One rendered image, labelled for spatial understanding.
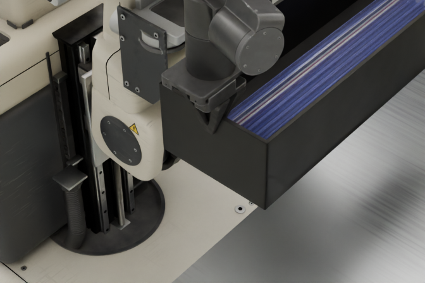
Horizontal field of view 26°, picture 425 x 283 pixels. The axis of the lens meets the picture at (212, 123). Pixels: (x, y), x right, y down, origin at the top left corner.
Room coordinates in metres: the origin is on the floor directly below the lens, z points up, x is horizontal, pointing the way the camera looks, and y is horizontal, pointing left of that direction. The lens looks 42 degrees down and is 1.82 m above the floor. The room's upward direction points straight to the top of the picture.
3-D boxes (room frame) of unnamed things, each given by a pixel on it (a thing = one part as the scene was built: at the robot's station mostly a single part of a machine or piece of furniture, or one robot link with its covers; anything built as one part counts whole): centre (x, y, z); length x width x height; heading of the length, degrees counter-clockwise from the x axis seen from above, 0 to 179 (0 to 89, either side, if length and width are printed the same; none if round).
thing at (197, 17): (0.82, 0.00, 1.25); 0.07 x 0.06 x 0.07; 33
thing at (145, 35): (1.22, 0.03, 0.97); 0.28 x 0.16 x 0.22; 139
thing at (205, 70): (0.82, 0.00, 1.18); 0.10 x 0.07 x 0.07; 139
